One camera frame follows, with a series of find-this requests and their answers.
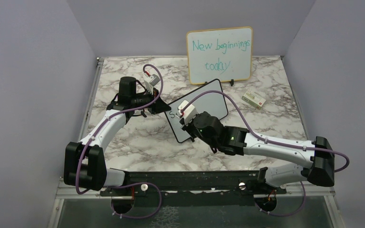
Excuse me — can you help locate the white green eraser box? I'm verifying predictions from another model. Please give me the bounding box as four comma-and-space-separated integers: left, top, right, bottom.
241, 90, 266, 110

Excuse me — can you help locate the yellow framed whiteboard with writing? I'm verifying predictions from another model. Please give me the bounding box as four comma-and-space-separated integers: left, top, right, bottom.
186, 27, 253, 85

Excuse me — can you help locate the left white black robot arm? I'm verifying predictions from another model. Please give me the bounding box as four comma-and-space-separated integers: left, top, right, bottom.
63, 74, 171, 195

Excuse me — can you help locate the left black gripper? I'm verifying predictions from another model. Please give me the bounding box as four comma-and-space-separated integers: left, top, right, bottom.
132, 87, 171, 114

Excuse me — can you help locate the black aluminium base frame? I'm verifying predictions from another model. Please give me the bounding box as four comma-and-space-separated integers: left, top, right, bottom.
48, 171, 344, 228

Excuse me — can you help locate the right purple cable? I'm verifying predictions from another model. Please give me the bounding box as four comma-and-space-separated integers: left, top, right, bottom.
179, 90, 350, 218

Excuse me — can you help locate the black framed whiteboard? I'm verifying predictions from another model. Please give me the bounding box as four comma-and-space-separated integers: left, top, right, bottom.
165, 79, 228, 143

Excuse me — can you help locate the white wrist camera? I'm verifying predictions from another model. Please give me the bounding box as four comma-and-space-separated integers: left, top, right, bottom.
177, 100, 198, 125
144, 74, 160, 95

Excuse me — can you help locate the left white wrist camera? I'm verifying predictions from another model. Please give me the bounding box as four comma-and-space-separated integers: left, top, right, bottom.
144, 74, 160, 95

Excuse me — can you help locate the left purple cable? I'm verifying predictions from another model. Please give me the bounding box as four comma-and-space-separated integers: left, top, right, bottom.
75, 64, 163, 220

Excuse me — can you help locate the purple cable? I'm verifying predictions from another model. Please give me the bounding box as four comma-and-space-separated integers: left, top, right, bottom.
179, 90, 350, 218
75, 64, 163, 220

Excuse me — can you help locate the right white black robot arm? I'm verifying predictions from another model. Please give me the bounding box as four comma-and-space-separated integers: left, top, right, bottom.
179, 112, 335, 193

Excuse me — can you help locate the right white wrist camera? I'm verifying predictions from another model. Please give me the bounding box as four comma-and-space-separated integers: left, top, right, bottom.
177, 100, 198, 125

